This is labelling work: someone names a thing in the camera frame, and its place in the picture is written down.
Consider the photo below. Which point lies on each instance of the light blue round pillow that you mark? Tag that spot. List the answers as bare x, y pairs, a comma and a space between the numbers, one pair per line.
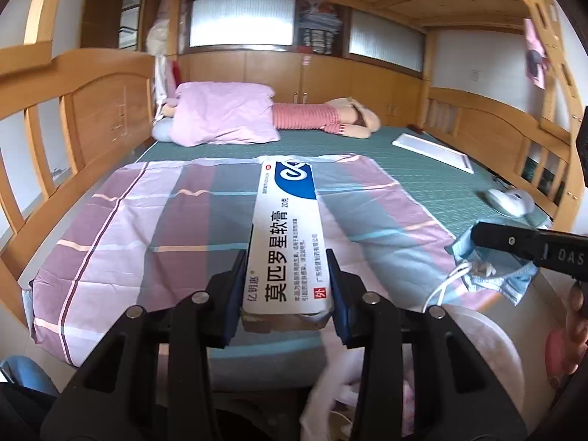
162, 130

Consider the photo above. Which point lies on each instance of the right hand of person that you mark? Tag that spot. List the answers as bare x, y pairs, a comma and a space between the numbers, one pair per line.
575, 333

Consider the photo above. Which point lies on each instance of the blue surgical face mask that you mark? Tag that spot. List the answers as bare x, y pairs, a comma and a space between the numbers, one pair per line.
480, 268

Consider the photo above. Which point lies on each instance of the plaid purple pink bedsheet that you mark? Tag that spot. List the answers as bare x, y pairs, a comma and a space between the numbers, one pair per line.
155, 232

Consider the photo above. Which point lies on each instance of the white blue ointment box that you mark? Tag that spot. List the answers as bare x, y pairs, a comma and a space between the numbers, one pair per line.
287, 270

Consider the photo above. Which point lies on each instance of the wooden bed frame railing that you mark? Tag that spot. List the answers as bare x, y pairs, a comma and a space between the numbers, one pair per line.
105, 108

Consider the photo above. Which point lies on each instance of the green quilted mattress cover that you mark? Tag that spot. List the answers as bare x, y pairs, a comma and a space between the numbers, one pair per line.
454, 197

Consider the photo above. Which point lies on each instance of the white flat board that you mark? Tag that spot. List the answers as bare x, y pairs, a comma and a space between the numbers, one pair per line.
435, 151

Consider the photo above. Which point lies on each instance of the white computer mouse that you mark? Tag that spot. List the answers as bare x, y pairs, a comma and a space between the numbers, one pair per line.
513, 202

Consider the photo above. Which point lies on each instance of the wooden wall cabinets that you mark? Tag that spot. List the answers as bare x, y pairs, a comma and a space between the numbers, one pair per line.
298, 55

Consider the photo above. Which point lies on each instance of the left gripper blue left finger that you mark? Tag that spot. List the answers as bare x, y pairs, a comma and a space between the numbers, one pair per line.
226, 293

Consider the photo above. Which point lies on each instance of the red striped plush doll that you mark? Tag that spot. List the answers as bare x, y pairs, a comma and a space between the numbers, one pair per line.
339, 117

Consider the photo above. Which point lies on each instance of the pink pillow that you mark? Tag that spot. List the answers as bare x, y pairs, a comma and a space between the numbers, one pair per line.
223, 113

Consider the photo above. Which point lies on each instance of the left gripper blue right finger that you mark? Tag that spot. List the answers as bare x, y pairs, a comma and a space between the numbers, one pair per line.
347, 290

